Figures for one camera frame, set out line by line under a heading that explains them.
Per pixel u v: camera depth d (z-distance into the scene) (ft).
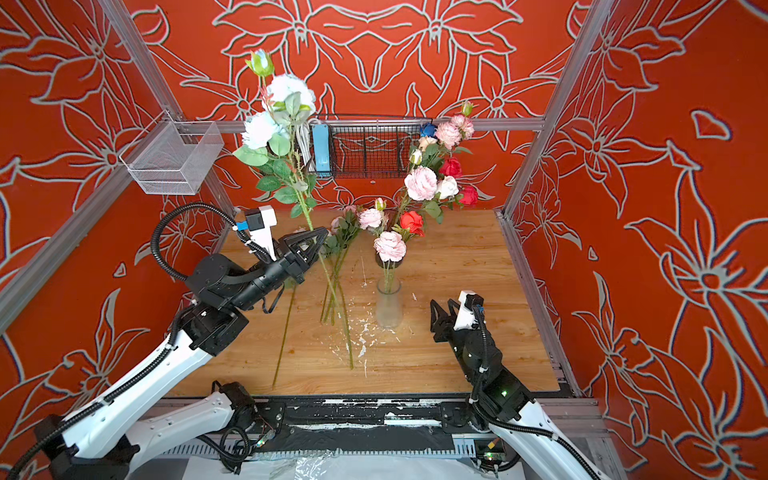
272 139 1.39
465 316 2.12
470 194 2.37
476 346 1.83
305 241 1.72
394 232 2.28
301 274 1.67
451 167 2.34
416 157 2.04
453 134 2.44
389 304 2.68
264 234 1.58
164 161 2.90
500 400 1.79
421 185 2.11
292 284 1.67
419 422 2.41
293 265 1.60
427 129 2.65
